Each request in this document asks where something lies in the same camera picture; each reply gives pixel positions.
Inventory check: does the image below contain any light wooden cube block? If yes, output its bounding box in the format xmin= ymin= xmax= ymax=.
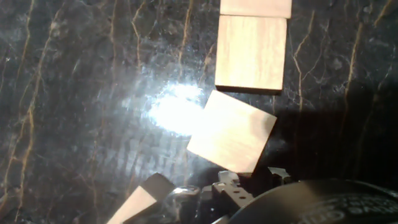
xmin=186 ymin=89 xmax=278 ymax=174
xmin=219 ymin=0 xmax=293 ymax=19
xmin=214 ymin=14 xmax=288 ymax=96
xmin=107 ymin=172 xmax=175 ymax=224

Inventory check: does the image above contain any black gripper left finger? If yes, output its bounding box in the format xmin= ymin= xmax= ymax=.
xmin=198 ymin=170 xmax=254 ymax=224

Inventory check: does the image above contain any shiny wrapped fingertip cable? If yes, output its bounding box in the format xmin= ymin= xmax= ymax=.
xmin=161 ymin=185 xmax=203 ymax=224

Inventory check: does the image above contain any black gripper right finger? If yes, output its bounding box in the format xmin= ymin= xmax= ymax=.
xmin=267 ymin=167 xmax=293 ymax=187

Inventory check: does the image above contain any dark marble pattern mat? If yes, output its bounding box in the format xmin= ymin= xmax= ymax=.
xmin=0 ymin=0 xmax=398 ymax=224

